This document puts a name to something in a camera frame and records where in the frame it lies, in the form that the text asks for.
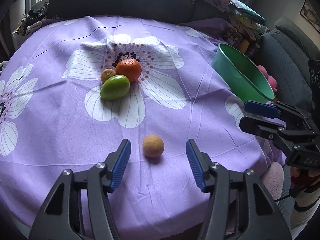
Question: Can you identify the grey sofa right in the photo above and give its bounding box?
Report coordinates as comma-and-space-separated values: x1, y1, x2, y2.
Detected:
257, 17, 319, 112

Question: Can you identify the pink pig toy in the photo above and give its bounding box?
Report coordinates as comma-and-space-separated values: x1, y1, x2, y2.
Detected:
257, 65, 277, 92

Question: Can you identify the green round fruit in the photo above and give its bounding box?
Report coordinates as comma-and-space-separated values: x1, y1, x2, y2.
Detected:
100, 75, 130, 100

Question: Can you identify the pile of clothes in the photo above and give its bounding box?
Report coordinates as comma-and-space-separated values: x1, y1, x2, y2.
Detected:
192, 0, 268, 57

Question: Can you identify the small tan kumquat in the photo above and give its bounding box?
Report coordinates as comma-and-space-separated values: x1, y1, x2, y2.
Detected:
100, 68, 116, 83

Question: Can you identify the small orange tangerine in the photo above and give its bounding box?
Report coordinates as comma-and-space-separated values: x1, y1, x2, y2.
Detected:
116, 59, 142, 83

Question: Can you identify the tan round ball fruit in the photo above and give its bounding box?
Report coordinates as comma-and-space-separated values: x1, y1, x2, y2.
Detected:
143, 135, 164, 158

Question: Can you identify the green plastic bowl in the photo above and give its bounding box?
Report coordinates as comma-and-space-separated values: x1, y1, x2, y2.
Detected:
211, 43, 274, 103

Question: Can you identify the striped sleeve forearm right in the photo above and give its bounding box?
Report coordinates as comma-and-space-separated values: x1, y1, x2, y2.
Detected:
290, 182, 319, 229

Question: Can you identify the right hand on handle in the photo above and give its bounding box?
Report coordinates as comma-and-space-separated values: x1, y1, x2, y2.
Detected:
290, 167, 319, 195

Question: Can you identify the framed landscape painting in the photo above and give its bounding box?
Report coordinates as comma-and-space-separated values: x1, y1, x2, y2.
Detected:
300, 0, 320, 33

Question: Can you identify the purple floral tablecloth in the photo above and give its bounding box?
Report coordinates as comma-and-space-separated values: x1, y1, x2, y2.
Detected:
1, 16, 285, 239

